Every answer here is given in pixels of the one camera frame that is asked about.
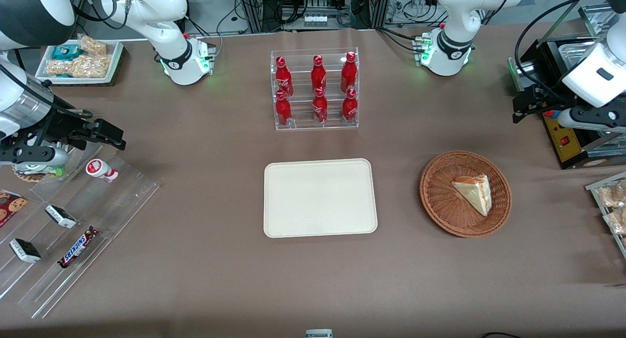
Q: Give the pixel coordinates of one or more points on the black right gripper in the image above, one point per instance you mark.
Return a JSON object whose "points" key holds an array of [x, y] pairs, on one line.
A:
{"points": [[59, 123]]}

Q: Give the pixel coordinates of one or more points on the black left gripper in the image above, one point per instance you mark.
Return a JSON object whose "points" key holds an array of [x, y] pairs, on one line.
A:
{"points": [[551, 99]]}

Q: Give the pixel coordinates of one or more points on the triangular sandwich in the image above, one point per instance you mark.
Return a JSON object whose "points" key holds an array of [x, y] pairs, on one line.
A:
{"points": [[475, 193]]}

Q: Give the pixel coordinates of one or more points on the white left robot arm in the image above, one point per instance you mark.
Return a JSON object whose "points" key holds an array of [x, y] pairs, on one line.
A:
{"points": [[455, 15]]}

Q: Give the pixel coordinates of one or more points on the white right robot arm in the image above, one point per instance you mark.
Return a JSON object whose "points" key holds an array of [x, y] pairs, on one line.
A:
{"points": [[171, 39]]}

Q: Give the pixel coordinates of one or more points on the white snack tray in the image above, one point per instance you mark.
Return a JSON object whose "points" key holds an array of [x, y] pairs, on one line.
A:
{"points": [[113, 59]]}

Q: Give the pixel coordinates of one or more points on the metal tray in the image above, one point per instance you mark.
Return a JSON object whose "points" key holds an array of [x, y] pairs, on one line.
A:
{"points": [[594, 17]]}

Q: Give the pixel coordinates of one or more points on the tray with snack bags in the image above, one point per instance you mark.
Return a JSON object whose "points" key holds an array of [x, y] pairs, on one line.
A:
{"points": [[599, 193]]}

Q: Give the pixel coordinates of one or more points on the brown wicker basket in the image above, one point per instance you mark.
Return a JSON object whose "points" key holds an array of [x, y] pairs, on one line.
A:
{"points": [[442, 201]]}

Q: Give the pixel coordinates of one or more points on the cream plastic tray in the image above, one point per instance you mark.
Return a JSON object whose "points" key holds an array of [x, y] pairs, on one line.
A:
{"points": [[320, 198]]}

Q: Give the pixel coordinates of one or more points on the white red yoghurt bottle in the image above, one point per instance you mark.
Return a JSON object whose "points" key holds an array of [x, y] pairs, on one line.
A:
{"points": [[100, 169]]}

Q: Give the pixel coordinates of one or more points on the black machine with yellow panel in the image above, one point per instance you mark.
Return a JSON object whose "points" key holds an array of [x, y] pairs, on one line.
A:
{"points": [[567, 142]]}

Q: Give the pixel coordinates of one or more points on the clear acrylic stepped display stand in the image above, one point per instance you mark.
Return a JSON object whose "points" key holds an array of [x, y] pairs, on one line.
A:
{"points": [[112, 201]]}

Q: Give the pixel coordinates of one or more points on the large peanut brittle bag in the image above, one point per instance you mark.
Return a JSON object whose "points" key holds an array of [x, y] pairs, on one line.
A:
{"points": [[80, 66]]}

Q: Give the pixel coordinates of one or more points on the round cup with green lid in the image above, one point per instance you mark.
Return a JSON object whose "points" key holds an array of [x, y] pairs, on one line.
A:
{"points": [[36, 170]]}

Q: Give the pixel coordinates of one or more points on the small peanut brittle bag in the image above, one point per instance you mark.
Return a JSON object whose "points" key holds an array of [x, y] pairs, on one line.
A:
{"points": [[93, 46]]}

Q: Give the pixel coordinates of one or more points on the teal snack packet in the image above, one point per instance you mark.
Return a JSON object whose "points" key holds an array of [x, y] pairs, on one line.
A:
{"points": [[64, 52]]}

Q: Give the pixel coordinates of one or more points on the black white snack pack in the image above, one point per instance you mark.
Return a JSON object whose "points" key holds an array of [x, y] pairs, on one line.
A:
{"points": [[25, 250], [60, 216]]}

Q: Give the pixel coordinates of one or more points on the Snickers chocolate bar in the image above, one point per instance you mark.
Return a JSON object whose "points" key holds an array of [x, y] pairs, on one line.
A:
{"points": [[77, 247]]}

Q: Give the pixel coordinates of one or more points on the red cookie packet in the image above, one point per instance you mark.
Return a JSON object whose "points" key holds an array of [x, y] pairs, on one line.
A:
{"points": [[11, 207]]}

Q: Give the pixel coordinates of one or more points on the wrapped bread pack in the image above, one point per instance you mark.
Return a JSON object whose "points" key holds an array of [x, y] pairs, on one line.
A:
{"points": [[614, 195], [617, 221]]}

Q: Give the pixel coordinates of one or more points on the red cola bottle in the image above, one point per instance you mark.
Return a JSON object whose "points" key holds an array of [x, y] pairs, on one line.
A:
{"points": [[283, 112], [320, 109], [318, 76], [349, 108], [283, 78], [348, 74]]}

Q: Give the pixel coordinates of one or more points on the clear acrylic bottle rack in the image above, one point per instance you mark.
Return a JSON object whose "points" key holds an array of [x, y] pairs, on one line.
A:
{"points": [[315, 123]]}

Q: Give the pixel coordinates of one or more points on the white power strip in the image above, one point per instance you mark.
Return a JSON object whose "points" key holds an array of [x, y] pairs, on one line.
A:
{"points": [[315, 20]]}

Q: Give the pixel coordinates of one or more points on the small grey white device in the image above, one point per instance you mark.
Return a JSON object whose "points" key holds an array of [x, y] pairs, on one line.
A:
{"points": [[319, 333]]}

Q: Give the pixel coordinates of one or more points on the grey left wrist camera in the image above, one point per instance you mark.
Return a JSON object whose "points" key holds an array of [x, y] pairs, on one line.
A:
{"points": [[589, 118]]}

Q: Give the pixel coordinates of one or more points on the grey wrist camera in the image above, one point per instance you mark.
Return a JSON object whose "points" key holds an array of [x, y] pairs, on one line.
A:
{"points": [[589, 118], [29, 153]]}

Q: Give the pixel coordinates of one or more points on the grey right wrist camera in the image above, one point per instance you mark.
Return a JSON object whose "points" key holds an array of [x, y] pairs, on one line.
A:
{"points": [[29, 153]]}

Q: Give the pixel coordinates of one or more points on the aluminium frame rack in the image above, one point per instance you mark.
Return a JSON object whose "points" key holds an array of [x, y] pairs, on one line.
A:
{"points": [[254, 8]]}

